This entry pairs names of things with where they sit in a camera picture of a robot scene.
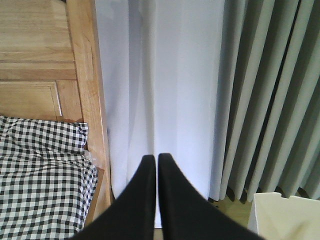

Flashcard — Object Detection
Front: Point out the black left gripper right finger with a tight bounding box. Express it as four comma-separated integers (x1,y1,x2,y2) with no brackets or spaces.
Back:
158,153,261,240

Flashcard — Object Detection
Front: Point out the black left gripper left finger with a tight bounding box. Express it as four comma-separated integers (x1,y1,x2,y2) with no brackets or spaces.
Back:
72,155,156,240

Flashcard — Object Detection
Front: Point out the white plastic trash bin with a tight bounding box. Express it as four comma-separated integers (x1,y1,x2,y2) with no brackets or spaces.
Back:
247,192,320,240

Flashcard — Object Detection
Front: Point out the black white checkered bedding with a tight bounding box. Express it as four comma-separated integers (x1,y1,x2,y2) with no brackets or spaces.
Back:
0,116,98,240

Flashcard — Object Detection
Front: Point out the grey pleated curtain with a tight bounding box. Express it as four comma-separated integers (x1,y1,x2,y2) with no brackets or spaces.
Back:
210,0,320,201

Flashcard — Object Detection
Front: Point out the white sheer curtain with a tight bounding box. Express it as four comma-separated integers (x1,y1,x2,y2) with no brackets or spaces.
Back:
93,0,226,223

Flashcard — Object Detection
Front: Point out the wooden bed frame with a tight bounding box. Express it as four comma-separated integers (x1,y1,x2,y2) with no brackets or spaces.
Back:
0,0,113,224

